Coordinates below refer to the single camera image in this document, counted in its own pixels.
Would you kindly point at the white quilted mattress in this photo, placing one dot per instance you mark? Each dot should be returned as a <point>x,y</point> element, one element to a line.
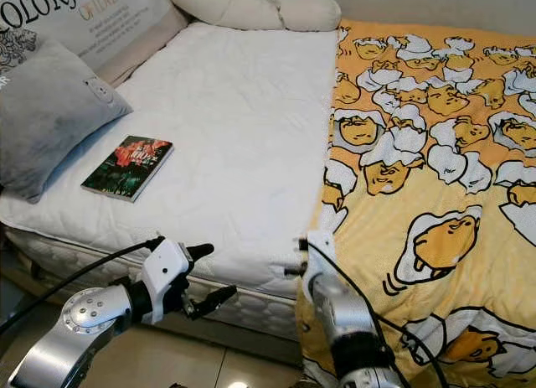
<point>234,137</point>

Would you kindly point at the white printed headboard cushion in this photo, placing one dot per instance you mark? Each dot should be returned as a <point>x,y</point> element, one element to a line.
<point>100,23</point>

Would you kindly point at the grey square pillow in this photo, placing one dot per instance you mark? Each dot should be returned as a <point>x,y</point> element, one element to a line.
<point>59,120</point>

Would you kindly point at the dark book with red cover art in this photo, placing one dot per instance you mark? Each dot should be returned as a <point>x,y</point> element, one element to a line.
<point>130,166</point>

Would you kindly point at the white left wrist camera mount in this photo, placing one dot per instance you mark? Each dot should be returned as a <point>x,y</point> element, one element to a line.
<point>163,266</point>

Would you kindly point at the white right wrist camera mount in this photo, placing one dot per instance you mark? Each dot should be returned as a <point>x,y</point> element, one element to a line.
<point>318,250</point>

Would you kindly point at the yellow cartoon egg blanket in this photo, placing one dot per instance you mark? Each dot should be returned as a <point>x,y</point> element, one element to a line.
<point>427,153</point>

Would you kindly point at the cream knotted bolster pillow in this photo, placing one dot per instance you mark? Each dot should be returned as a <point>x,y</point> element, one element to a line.
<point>234,7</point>

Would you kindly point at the black white floral pillow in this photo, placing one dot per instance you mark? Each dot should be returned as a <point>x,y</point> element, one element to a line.
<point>17,53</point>

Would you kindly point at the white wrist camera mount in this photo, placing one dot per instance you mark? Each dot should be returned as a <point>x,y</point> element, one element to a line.
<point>318,250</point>
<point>163,266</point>

